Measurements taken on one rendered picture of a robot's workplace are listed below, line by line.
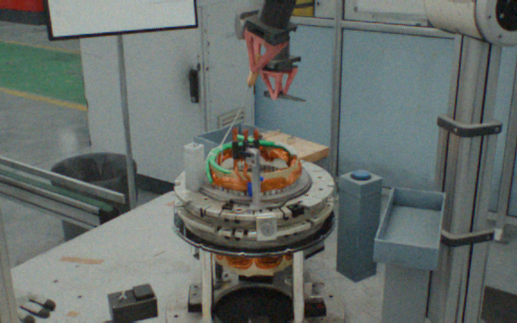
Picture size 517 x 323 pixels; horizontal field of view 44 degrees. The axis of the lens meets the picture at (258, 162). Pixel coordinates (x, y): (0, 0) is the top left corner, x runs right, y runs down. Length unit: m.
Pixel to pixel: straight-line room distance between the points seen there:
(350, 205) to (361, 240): 0.09
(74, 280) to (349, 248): 0.67
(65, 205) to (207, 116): 1.59
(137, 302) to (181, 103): 2.34
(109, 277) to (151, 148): 2.37
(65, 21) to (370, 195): 1.18
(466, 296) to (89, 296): 0.88
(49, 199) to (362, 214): 1.13
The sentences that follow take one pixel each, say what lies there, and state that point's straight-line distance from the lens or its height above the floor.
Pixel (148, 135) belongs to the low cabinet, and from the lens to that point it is 3.91.
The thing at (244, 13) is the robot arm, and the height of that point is 1.39.
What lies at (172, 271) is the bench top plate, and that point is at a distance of 1.61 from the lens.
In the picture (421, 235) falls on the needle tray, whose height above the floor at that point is 1.03.
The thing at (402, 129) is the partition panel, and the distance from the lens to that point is 3.62.
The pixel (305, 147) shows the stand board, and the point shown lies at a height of 1.06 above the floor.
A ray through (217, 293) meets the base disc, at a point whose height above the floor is 0.80.
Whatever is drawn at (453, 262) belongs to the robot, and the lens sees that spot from 1.53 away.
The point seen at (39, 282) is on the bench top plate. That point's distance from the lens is 1.64.
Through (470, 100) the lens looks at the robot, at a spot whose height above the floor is 1.23.
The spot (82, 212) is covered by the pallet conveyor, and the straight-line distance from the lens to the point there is 2.11.
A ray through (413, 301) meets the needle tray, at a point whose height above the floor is 0.91.
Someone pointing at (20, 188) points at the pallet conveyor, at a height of 0.73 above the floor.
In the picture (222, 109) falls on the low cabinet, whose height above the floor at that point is 0.58.
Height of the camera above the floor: 1.58
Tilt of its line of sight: 21 degrees down
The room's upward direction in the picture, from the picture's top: straight up
